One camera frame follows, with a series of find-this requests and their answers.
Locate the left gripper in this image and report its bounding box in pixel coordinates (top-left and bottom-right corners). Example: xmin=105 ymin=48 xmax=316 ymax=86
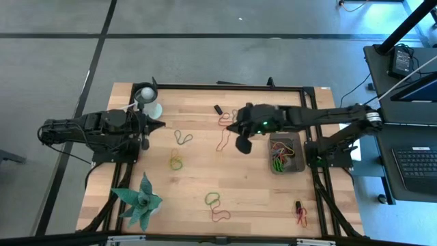
xmin=128 ymin=112 xmax=167 ymax=151

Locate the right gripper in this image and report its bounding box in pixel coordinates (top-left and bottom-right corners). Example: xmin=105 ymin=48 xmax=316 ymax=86
xmin=226 ymin=102 xmax=276 ymax=154

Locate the green rubber band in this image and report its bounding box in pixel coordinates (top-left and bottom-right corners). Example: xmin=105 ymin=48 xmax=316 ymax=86
xmin=169 ymin=155 xmax=184 ymax=172
xmin=203 ymin=191 xmax=222 ymax=206
xmin=272 ymin=157 xmax=287 ymax=173

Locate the grey translucent plastic bin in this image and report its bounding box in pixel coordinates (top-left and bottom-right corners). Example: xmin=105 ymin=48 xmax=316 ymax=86
xmin=267 ymin=131 xmax=307 ymax=176

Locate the green artificial plant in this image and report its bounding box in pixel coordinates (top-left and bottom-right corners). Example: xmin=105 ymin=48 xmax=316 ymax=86
xmin=111 ymin=172 xmax=164 ymax=233

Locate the white paper sheet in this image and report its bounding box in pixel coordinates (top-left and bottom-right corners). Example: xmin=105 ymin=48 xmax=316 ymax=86
xmin=339 ymin=122 xmax=363 ymax=162

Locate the black side desk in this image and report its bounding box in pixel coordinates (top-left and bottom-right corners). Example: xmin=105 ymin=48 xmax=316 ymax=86
xmin=363 ymin=43 xmax=437 ymax=203

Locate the grey chair leg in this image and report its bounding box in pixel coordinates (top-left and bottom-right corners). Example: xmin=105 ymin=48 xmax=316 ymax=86
xmin=0 ymin=149 xmax=27 ymax=165

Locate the black power adapter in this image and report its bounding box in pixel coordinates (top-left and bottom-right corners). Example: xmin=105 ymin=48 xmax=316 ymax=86
xmin=388 ymin=46 xmax=416 ymax=80

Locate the black laptop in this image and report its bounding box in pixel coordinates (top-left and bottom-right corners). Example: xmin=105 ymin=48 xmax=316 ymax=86
xmin=377 ymin=70 xmax=437 ymax=203

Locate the black slanted pole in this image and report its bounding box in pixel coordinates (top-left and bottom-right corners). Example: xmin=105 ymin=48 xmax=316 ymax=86
xmin=375 ymin=0 xmax=437 ymax=55

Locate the black camera rig bar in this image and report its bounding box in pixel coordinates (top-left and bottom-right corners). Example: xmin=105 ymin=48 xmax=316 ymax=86
xmin=0 ymin=231 xmax=437 ymax=246

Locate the black cable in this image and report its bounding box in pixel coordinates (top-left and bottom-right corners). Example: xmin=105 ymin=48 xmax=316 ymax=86
xmin=339 ymin=73 xmax=373 ymax=109

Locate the orange floor cable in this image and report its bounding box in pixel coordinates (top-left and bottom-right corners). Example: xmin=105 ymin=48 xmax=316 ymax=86
xmin=337 ymin=0 xmax=371 ymax=13

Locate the white cable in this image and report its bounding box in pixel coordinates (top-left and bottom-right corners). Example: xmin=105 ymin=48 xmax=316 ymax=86
xmin=375 ymin=54 xmax=437 ymax=103

